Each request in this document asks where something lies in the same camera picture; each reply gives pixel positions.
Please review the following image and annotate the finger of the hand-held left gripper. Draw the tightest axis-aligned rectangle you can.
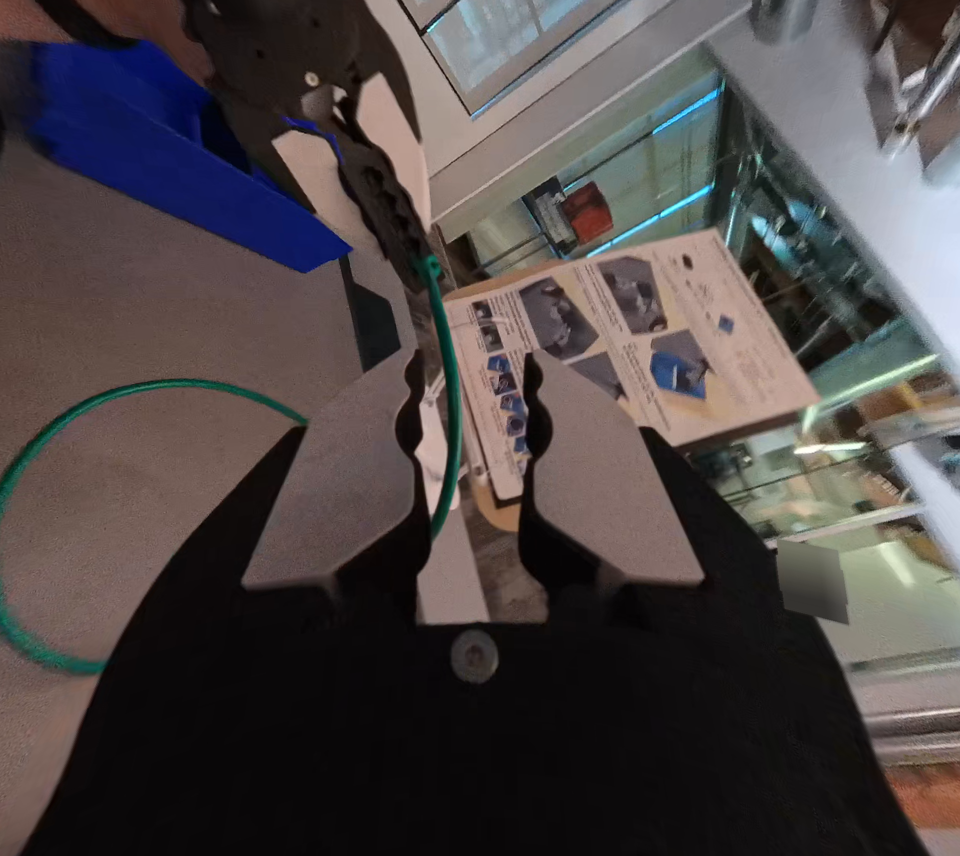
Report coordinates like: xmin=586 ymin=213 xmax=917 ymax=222
xmin=351 ymin=79 xmax=432 ymax=229
xmin=272 ymin=130 xmax=400 ymax=289

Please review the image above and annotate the printed instruction poster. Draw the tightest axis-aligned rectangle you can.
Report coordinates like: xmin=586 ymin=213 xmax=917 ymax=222
xmin=444 ymin=228 xmax=824 ymax=501

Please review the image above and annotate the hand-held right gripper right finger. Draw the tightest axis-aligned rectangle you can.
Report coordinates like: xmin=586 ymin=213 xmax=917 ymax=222
xmin=516 ymin=352 xmax=708 ymax=623

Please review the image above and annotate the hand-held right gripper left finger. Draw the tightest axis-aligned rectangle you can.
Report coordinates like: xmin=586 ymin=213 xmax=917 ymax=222
xmin=240 ymin=348 xmax=435 ymax=626

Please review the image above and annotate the black ethernet switch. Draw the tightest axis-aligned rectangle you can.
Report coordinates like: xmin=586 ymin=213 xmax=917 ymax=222
xmin=333 ymin=121 xmax=451 ymax=298

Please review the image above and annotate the green ethernet cable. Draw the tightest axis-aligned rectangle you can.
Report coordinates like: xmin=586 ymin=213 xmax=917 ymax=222
xmin=0 ymin=254 xmax=465 ymax=673

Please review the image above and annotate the red storage case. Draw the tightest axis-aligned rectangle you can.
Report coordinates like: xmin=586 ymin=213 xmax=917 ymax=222
xmin=561 ymin=181 xmax=610 ymax=244

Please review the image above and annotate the blue plastic bin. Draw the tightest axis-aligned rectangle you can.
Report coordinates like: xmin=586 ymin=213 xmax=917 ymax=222
xmin=26 ymin=38 xmax=354 ymax=274

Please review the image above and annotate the instruction sheet on stand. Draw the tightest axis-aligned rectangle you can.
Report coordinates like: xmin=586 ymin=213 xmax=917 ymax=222
xmin=441 ymin=259 xmax=824 ymax=531

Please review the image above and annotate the white stand base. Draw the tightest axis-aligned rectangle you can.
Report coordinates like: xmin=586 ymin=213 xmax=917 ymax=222
xmin=414 ymin=376 xmax=492 ymax=497

